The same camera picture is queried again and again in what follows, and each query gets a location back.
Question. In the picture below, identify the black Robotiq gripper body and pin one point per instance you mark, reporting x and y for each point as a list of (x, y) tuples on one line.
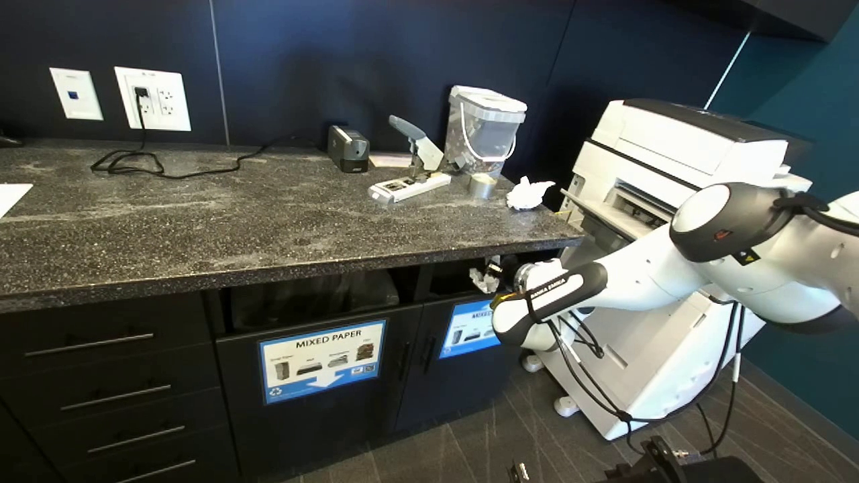
[(508, 280)]

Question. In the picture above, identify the white paper ball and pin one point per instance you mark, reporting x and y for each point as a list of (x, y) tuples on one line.
[(528, 192), (483, 280)]

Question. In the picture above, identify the black bin door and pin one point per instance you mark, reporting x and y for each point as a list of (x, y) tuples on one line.
[(447, 393), (304, 437)]

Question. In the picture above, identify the blue mixed paper label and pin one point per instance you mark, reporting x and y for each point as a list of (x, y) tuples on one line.
[(323, 362), (464, 329)]

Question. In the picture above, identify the clear tape roll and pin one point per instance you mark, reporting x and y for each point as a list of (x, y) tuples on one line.
[(483, 185)]

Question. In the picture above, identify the large white office printer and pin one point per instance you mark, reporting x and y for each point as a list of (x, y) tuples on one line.
[(660, 157)]

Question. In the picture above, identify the black floor device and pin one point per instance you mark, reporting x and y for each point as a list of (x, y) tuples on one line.
[(698, 471)]

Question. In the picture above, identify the black cabinet with drawers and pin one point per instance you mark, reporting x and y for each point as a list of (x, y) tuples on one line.
[(178, 367)]

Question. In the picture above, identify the flat white paper sheet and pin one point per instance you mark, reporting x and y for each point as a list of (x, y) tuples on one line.
[(10, 196)]

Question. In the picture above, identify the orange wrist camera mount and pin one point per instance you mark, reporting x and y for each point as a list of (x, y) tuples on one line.
[(504, 296)]

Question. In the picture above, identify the white wall outlet plate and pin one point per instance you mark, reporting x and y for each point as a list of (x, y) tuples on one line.
[(170, 102)]

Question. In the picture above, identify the small white wall plate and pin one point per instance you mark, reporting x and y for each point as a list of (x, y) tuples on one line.
[(76, 95)]

